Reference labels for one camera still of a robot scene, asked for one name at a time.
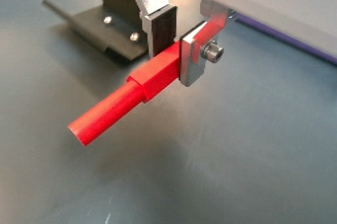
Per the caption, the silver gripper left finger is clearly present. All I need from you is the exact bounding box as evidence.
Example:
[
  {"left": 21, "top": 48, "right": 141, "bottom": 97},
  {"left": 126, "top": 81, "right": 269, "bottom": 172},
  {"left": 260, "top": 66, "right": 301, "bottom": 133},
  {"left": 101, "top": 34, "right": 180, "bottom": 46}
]
[{"left": 136, "top": 0, "right": 177, "bottom": 57}]

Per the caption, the black angled holder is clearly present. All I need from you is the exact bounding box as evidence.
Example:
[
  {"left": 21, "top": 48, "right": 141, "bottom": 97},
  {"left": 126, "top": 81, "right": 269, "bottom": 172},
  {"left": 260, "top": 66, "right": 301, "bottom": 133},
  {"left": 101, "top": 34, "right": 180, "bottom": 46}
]
[{"left": 43, "top": 0, "right": 148, "bottom": 61}]

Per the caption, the purple cable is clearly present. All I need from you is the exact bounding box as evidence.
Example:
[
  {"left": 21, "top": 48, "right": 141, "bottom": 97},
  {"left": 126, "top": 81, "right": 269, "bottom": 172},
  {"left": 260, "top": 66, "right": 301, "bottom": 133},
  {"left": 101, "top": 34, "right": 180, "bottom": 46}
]
[{"left": 234, "top": 13, "right": 337, "bottom": 66}]

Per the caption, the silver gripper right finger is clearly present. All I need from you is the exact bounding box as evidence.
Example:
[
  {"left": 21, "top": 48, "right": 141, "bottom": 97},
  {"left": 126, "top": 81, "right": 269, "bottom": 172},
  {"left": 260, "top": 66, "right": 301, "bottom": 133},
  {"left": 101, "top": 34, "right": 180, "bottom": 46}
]
[{"left": 178, "top": 0, "right": 230, "bottom": 87}]

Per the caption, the red peg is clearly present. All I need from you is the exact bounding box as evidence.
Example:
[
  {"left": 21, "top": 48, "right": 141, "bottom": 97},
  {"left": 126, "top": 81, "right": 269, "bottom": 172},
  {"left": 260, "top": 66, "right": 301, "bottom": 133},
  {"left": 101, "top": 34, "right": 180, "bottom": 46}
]
[{"left": 68, "top": 42, "right": 180, "bottom": 146}]

